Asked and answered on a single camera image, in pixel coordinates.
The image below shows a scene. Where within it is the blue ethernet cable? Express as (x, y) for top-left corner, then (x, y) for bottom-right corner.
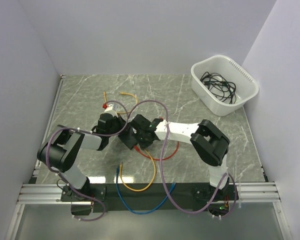
(115, 162), (177, 215)

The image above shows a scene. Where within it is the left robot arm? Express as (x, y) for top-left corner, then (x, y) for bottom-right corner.
(37, 113), (126, 201)

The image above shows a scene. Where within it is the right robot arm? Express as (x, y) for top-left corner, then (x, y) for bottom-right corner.
(129, 114), (230, 200)

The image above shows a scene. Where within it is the orange ethernet cable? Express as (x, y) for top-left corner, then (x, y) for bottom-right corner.
(118, 149), (157, 192)
(103, 91), (139, 115)

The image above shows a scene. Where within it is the aluminium rail frame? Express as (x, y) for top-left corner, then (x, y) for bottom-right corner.
(4, 74), (66, 240)

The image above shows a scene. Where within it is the red ethernet cable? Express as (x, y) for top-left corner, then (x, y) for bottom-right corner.
(134, 116), (180, 161)

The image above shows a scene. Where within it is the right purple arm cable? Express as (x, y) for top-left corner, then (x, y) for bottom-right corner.
(128, 99), (238, 216)

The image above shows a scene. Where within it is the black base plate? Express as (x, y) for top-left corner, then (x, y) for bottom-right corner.
(60, 182), (239, 213)

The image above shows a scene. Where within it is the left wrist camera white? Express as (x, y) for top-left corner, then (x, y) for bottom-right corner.
(104, 102), (118, 116)

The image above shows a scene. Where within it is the black cable bundle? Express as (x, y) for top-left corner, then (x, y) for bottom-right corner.
(199, 71), (238, 105)

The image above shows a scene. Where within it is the black network switch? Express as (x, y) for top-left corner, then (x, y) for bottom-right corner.
(118, 128), (138, 150)

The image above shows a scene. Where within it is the white plastic basin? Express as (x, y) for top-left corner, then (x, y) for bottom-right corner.
(190, 55), (259, 117)

